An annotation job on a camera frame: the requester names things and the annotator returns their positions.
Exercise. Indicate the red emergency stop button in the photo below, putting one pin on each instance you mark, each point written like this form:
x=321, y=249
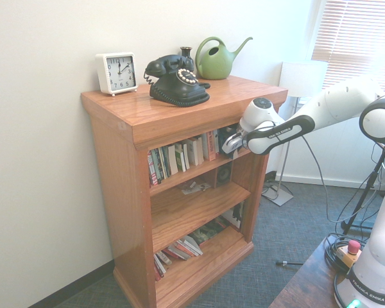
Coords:
x=353, y=247

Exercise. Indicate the oak wooden bookcase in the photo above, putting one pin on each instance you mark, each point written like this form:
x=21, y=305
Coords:
x=122, y=192

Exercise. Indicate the white window blinds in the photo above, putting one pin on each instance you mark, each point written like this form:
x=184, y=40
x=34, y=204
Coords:
x=356, y=32

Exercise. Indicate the white grey paperback book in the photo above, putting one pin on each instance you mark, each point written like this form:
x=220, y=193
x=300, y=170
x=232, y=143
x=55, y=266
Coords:
x=158, y=271

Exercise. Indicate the white illustrated cover book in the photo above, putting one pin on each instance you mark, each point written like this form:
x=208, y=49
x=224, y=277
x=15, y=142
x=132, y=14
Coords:
x=234, y=217

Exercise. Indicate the dark wooden table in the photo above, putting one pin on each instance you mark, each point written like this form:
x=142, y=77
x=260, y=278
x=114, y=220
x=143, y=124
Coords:
x=304, y=285

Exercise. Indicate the black glossy vase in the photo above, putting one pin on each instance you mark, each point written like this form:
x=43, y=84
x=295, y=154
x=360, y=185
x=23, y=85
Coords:
x=186, y=53

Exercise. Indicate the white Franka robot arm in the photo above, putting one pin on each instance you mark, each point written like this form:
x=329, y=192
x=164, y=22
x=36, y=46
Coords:
x=340, y=99

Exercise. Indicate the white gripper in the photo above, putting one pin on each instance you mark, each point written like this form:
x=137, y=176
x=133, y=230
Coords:
x=234, y=143

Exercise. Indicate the white square alarm clock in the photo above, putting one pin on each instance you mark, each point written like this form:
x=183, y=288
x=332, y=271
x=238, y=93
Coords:
x=117, y=73

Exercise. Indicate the green plastic watering can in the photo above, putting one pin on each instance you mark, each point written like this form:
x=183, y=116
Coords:
x=215, y=65

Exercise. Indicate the white green spine book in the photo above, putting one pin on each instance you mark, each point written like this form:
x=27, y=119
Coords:
x=160, y=164

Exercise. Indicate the dark green cover book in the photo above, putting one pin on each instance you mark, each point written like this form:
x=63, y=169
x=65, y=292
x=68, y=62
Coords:
x=208, y=231

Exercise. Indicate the small wooden speaker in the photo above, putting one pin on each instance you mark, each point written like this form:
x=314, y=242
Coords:
x=224, y=174

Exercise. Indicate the black white paperback book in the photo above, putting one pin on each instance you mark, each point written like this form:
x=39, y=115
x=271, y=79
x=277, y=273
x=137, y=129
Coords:
x=186, y=156

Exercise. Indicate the black vintage rotary telephone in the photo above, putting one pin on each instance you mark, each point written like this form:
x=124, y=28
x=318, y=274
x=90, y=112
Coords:
x=173, y=90

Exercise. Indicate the green white paperback book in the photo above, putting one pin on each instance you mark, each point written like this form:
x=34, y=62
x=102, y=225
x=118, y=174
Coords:
x=179, y=157

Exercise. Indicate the dark green spine book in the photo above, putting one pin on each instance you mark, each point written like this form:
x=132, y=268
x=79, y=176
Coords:
x=165, y=162

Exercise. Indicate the dark red spine book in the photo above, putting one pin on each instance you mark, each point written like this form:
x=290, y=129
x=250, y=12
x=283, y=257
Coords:
x=150, y=168

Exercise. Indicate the white shade floor lamp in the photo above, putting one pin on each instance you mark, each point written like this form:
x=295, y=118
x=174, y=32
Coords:
x=303, y=78

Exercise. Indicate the black camera tripod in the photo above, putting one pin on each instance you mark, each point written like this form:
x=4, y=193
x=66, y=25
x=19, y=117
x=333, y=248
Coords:
x=365, y=190

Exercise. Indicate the loose printed cards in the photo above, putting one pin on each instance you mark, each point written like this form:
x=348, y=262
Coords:
x=195, y=187

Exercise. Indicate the orange spine book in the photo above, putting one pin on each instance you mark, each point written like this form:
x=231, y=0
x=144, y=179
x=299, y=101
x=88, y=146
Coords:
x=211, y=146

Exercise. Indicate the orange white thin book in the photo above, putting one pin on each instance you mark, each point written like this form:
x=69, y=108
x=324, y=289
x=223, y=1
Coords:
x=194, y=242

